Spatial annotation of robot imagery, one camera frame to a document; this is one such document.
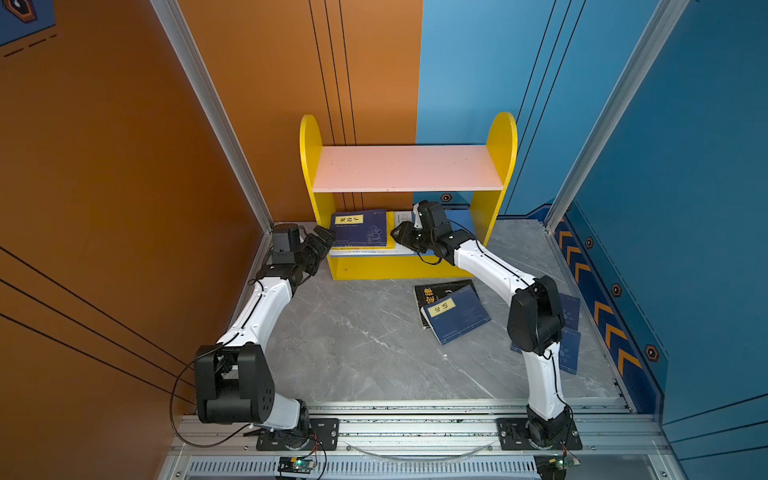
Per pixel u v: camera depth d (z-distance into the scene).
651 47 0.74
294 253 0.66
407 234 0.81
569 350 0.87
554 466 0.70
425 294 0.97
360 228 0.93
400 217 0.99
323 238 0.77
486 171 0.78
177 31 0.71
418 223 0.76
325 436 0.74
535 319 0.52
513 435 0.73
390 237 0.89
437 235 0.71
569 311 0.94
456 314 0.93
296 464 0.71
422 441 0.73
